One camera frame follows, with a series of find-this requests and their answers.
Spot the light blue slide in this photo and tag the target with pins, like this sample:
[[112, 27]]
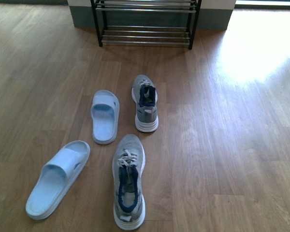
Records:
[[55, 179], [105, 116]]

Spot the black metal shoe rack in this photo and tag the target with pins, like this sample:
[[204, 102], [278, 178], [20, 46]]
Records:
[[149, 22]]

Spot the grey sneaker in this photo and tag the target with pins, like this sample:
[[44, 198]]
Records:
[[145, 96], [127, 167]]

